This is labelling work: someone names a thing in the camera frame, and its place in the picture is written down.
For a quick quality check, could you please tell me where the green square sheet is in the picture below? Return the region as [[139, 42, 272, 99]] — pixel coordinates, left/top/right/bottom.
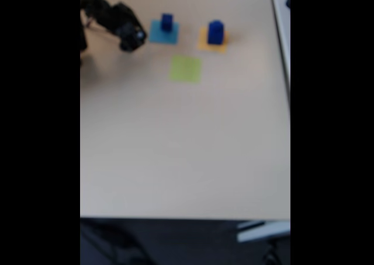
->
[[169, 55, 203, 85]]

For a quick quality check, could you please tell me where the white grey bar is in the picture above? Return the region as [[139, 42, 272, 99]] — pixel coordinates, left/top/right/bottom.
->
[[236, 221, 291, 243]]

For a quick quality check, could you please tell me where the small blue cube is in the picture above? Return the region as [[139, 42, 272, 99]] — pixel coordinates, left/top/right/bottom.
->
[[160, 13, 174, 32]]

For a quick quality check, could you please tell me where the large blue cube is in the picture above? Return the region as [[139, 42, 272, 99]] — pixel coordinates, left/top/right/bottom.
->
[[207, 20, 226, 46]]

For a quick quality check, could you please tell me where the white neighbouring table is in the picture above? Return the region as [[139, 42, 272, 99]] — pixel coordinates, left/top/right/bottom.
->
[[268, 0, 291, 109]]

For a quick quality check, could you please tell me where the orange square sheet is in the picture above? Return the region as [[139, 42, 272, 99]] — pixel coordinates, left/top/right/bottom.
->
[[198, 26, 229, 54]]

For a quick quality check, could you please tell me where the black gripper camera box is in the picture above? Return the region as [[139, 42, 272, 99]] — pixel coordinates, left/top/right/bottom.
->
[[119, 25, 147, 53]]

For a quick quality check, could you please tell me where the blue square sheet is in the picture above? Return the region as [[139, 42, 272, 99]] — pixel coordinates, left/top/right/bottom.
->
[[148, 19, 181, 46]]

